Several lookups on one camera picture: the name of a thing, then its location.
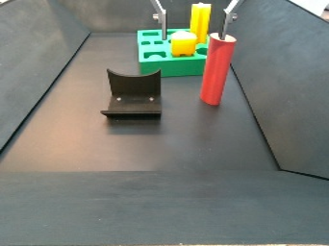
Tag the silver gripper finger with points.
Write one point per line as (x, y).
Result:
(228, 17)
(160, 17)

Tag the red oval cylinder peg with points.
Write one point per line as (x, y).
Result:
(220, 50)

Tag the yellow star shaped peg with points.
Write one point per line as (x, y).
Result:
(199, 21)

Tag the green shape sorting board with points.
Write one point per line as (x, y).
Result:
(155, 57)

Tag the black curved plastic stand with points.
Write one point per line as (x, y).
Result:
(135, 95)

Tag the yellow house shaped peg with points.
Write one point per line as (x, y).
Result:
(183, 42)

